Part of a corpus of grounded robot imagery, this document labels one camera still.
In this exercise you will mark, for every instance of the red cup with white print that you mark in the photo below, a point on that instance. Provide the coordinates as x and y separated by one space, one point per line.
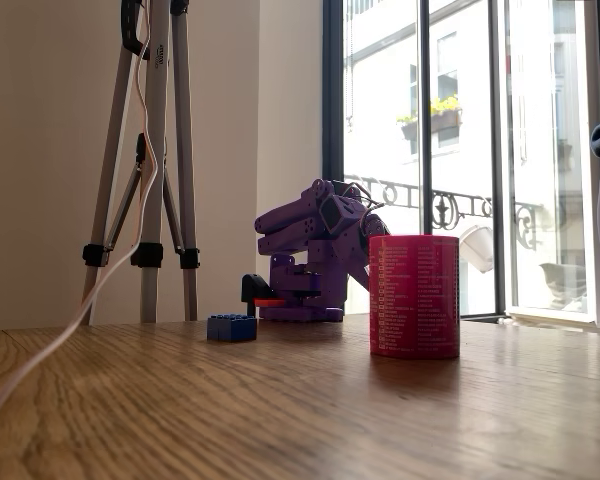
414 300

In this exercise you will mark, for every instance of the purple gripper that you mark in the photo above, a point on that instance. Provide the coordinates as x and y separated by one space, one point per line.
375 226

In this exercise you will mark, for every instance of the blue toy brick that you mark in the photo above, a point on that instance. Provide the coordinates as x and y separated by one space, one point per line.
232 329

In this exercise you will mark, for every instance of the grey stone planter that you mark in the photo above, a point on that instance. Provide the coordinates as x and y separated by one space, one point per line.
562 285

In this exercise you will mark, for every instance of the white hanging flower pot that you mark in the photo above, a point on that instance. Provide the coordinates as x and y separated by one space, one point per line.
480 247

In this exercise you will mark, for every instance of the black clamp with orange lever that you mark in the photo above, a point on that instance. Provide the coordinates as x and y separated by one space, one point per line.
252 287

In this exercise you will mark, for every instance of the purple robot arm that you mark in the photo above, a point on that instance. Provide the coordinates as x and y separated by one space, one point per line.
300 220

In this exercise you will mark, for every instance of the flower box with yellow flowers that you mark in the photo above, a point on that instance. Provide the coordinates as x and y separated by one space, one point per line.
442 117

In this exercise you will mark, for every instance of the black wrought iron railing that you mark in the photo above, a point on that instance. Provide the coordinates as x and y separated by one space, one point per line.
447 210

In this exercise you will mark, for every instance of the dark window frame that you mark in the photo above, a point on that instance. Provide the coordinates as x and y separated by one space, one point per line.
332 100

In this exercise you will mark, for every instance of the white window door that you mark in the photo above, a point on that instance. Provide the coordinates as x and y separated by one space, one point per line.
592 150

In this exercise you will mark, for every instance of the silver tripod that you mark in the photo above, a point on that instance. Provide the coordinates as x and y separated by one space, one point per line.
156 150

